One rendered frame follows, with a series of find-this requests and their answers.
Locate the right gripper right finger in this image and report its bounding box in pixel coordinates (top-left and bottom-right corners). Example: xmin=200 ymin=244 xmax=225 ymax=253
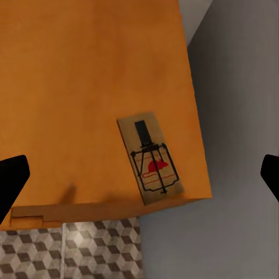
xmin=260 ymin=154 xmax=279 ymax=200

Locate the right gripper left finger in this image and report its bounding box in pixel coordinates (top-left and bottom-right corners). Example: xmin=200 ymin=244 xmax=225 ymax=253
xmin=0 ymin=155 xmax=30 ymax=225

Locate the mousetrap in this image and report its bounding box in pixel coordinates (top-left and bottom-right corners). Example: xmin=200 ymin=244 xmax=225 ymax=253
xmin=117 ymin=111 xmax=185 ymax=206

